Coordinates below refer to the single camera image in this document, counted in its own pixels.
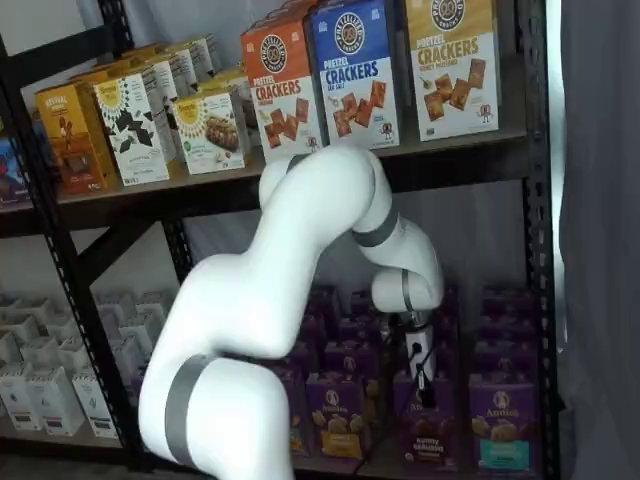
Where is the grey curtain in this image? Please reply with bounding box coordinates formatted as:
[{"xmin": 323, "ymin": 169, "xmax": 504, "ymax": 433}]
[{"xmin": 559, "ymin": 0, "xmax": 640, "ymax": 480}]

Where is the blue pretzel crackers box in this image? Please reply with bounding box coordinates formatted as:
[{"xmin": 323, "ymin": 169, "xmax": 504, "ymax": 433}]
[{"xmin": 304, "ymin": 0, "xmax": 401, "ymax": 151}]

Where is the purple box brown patch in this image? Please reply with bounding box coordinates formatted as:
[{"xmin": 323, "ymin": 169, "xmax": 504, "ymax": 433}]
[{"xmin": 392, "ymin": 372, "xmax": 464, "ymax": 471}]

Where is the purple box orange patch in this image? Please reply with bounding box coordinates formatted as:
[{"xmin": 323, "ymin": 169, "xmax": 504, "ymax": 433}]
[{"xmin": 305, "ymin": 372, "xmax": 381, "ymax": 459}]

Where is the black metal shelf frame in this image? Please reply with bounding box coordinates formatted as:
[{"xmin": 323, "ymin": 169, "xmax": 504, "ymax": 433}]
[{"xmin": 0, "ymin": 0, "xmax": 564, "ymax": 480}]

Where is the brown wood shelf board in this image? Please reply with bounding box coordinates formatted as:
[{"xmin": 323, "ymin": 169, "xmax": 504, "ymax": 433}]
[{"xmin": 0, "ymin": 127, "xmax": 529, "ymax": 236}]

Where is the purple box green patch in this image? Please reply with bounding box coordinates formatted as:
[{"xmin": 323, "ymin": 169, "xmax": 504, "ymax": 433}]
[{"xmin": 289, "ymin": 372, "xmax": 312, "ymax": 457}]

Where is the blue snack box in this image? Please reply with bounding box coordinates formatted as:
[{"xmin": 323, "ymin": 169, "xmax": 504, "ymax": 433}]
[{"xmin": 0, "ymin": 134, "xmax": 32, "ymax": 205}]

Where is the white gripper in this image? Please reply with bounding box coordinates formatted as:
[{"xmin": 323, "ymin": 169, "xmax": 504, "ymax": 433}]
[{"xmin": 404, "ymin": 324, "xmax": 437, "ymax": 407}]

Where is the gold pretzel crackers box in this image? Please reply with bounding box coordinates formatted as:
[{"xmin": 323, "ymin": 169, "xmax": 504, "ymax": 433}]
[{"xmin": 404, "ymin": 0, "xmax": 501, "ymax": 143}]

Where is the purple box teal patch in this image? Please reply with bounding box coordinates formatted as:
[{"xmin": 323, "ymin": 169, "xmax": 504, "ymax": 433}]
[{"xmin": 468, "ymin": 374, "xmax": 541, "ymax": 476}]

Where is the orange pretzel crackers box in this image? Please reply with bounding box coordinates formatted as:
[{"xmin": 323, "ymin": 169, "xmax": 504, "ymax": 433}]
[
  {"xmin": 269, "ymin": 0, "xmax": 321, "ymax": 24},
  {"xmin": 239, "ymin": 18, "xmax": 326, "ymax": 164}
]

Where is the orange brown snack box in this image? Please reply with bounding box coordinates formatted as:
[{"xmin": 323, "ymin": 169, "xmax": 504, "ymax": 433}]
[
  {"xmin": 67, "ymin": 63, "xmax": 126, "ymax": 86},
  {"xmin": 34, "ymin": 82, "xmax": 119, "ymax": 195}
]

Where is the yellow white bar box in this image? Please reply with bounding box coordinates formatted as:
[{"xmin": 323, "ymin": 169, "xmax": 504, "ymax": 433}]
[
  {"xmin": 197, "ymin": 67, "xmax": 251, "ymax": 131},
  {"xmin": 172, "ymin": 92, "xmax": 250, "ymax": 175}
]

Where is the white yellow-top snack box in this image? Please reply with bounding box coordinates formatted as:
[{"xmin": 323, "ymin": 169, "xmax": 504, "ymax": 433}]
[
  {"xmin": 119, "ymin": 58, "xmax": 179, "ymax": 166},
  {"xmin": 187, "ymin": 34, "xmax": 221, "ymax": 79},
  {"xmin": 149, "ymin": 46, "xmax": 199, "ymax": 99}
]

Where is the white box black pattern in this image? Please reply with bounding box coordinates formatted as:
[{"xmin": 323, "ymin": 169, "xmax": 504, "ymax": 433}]
[{"xmin": 93, "ymin": 73, "xmax": 170, "ymax": 188}]

